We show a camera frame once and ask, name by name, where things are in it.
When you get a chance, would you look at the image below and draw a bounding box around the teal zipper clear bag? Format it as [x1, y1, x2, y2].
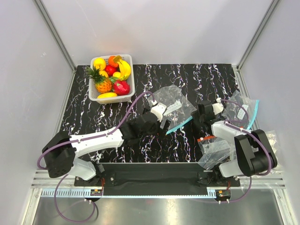
[154, 84, 196, 135]

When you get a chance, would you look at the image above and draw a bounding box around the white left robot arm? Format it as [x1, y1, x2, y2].
[42, 103, 170, 186]

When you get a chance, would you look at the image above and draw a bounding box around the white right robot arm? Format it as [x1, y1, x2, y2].
[191, 99, 278, 186]

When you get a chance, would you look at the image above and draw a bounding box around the red zipper clear bag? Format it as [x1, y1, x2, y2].
[198, 136, 234, 170]

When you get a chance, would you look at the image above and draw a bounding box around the bag of round silver items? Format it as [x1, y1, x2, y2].
[266, 131, 283, 174]

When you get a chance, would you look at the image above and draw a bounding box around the black marble pattern mat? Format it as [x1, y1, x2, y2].
[60, 64, 240, 164]

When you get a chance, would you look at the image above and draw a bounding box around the white plastic fruit basket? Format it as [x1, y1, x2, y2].
[86, 54, 135, 105]

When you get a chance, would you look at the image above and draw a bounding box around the toy dragon fruit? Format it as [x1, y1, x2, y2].
[110, 76, 130, 96]

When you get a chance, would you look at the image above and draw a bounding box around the yellow toy mango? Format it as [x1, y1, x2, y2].
[97, 92, 118, 99]

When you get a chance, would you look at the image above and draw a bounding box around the yellow toy lemon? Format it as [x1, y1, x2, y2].
[112, 72, 122, 79]

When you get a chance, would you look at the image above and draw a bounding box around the yellow toy banana bunch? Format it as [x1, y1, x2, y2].
[117, 59, 131, 81]

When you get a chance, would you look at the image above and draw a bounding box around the toy pineapple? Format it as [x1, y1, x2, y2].
[86, 66, 113, 94]

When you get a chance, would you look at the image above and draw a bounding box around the red toy apple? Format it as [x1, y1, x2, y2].
[105, 65, 118, 77]

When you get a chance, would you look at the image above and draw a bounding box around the orange toy tangerine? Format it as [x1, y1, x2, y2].
[108, 55, 122, 68]

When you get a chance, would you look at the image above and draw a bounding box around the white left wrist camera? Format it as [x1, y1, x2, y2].
[150, 101, 167, 122]

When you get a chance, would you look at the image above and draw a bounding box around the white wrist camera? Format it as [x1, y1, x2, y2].
[150, 101, 167, 122]
[212, 98, 224, 115]

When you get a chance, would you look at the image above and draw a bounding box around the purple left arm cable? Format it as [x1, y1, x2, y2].
[37, 91, 157, 170]

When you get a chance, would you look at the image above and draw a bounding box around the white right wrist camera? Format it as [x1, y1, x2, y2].
[212, 98, 224, 115]

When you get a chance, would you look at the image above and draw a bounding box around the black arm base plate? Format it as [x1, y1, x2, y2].
[74, 163, 240, 196]

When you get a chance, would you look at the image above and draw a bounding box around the white slotted cable duct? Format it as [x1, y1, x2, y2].
[56, 188, 217, 199]

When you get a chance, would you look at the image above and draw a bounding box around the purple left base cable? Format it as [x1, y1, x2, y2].
[53, 174, 99, 223]

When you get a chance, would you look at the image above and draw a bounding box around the aluminium front rail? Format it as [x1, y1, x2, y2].
[30, 170, 285, 189]

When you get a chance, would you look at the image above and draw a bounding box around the right aluminium frame post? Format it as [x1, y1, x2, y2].
[236, 0, 281, 71]

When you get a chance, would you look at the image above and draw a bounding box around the aluminium frame post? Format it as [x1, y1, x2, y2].
[33, 0, 77, 72]
[236, 0, 281, 71]

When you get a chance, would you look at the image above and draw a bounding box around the left aluminium frame post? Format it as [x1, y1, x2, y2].
[33, 0, 77, 72]

